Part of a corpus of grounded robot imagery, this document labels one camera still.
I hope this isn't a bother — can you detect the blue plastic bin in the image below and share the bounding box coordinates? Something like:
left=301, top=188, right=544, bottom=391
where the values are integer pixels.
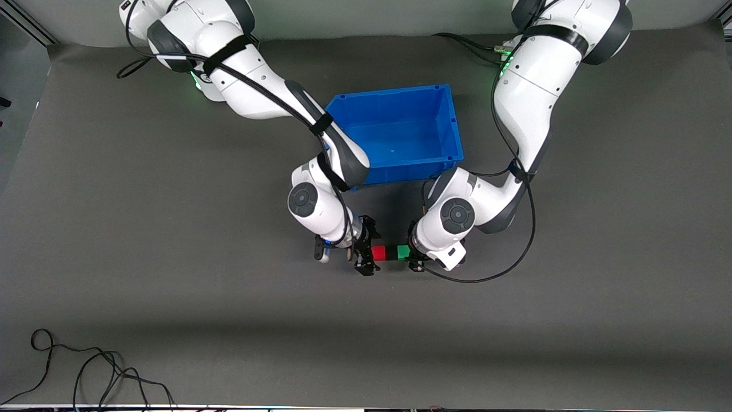
left=324, top=84, right=465, bottom=193

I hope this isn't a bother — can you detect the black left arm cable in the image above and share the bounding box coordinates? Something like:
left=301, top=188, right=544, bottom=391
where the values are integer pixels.
left=422, top=23, right=536, bottom=284

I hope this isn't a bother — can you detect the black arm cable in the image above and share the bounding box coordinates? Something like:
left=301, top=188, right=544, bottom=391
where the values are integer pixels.
left=116, top=0, right=351, bottom=248
left=422, top=23, right=536, bottom=284

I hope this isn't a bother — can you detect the black left base cable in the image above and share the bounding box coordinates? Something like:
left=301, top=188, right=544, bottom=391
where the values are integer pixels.
left=431, top=32, right=513, bottom=64

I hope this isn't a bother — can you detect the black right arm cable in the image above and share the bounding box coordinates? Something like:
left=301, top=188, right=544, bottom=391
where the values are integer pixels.
left=116, top=0, right=351, bottom=248

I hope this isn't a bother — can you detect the thin black loose cable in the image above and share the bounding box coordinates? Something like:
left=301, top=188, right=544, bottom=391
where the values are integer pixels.
left=0, top=328, right=176, bottom=410

